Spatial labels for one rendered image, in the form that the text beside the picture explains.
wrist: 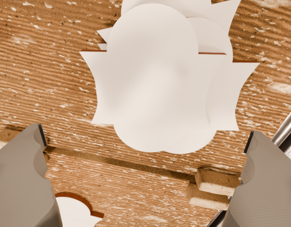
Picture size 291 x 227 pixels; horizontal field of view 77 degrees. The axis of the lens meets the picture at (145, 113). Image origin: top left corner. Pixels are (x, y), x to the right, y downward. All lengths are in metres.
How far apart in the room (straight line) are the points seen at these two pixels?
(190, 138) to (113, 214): 0.22
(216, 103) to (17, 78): 0.22
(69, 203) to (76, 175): 0.06
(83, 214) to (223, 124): 0.28
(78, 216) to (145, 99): 0.27
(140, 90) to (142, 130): 0.04
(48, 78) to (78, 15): 0.08
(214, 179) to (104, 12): 0.23
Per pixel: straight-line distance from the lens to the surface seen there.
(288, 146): 0.33
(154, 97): 0.17
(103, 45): 0.19
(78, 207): 0.36
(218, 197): 0.30
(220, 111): 0.19
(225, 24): 0.18
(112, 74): 0.16
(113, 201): 0.34
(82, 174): 0.31
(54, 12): 0.21
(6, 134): 0.29
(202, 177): 0.27
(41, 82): 0.24
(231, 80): 0.18
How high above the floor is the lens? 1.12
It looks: 60 degrees down
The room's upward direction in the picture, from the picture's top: 173 degrees counter-clockwise
